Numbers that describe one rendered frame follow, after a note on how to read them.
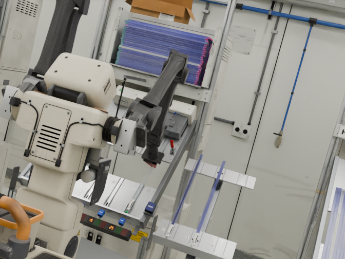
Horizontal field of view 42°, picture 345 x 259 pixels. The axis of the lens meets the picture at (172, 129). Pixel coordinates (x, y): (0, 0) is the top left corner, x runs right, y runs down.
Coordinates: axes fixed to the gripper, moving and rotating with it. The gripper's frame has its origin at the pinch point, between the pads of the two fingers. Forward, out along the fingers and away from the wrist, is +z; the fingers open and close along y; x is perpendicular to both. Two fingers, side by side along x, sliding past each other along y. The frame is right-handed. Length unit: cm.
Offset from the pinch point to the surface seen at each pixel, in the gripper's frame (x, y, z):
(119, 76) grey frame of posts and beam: -44, 40, -10
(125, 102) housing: -33.8, 32.9, -1.4
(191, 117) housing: -34.0, -8.1, -5.3
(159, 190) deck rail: 14.3, -9.5, -3.3
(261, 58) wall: -177, -19, 66
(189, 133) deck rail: -26.1, -9.9, -0.8
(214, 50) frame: -60, -11, -33
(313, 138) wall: -138, -79, 102
